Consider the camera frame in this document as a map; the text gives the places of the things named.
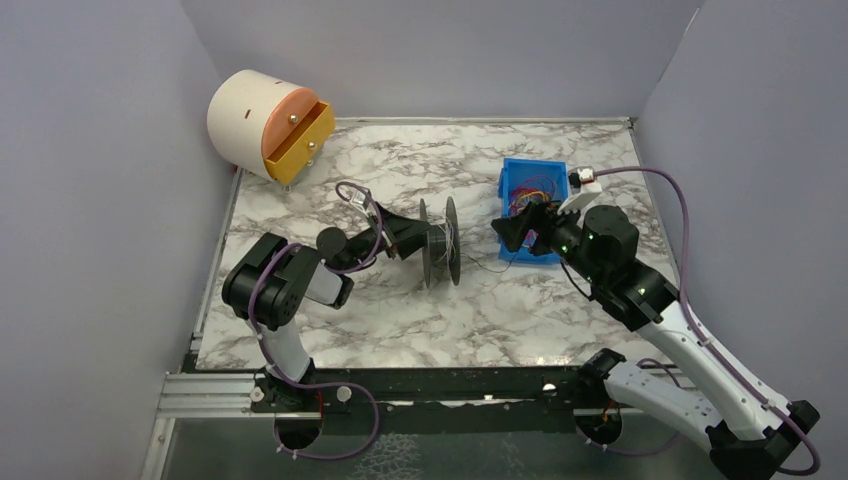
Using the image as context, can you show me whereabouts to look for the yellow drawer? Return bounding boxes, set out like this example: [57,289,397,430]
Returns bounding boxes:
[262,101,335,185]

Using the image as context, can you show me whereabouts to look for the red wire bundle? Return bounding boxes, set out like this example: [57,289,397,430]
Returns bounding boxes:
[506,173,561,213]

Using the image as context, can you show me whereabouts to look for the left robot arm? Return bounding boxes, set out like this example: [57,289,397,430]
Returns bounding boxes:
[221,207,434,389]

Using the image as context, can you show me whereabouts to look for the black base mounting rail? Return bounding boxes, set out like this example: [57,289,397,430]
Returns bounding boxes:
[182,351,644,439]

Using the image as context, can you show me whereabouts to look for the black cable spool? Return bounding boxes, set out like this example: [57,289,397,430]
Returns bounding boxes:
[419,197,461,289]

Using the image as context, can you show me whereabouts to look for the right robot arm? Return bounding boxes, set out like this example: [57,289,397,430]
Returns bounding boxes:
[491,202,820,479]

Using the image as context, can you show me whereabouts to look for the yellow wire bundle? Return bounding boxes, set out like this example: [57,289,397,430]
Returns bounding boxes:
[510,188,554,208]

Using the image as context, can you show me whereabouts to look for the cream cylindrical drawer cabinet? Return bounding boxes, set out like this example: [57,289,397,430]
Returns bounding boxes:
[206,69,327,181]

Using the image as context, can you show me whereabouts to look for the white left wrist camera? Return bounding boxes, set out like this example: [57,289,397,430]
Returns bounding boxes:
[346,184,371,217]

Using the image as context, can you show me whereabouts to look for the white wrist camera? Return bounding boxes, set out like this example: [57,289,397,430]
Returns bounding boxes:
[557,167,603,215]
[346,184,371,217]

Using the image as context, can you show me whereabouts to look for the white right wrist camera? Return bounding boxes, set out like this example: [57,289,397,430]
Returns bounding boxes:
[557,167,603,215]

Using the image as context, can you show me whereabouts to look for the thin black wire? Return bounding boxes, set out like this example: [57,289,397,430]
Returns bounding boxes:
[460,248,525,274]

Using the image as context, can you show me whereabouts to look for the blue plastic bin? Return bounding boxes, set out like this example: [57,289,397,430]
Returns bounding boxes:
[497,157,568,265]

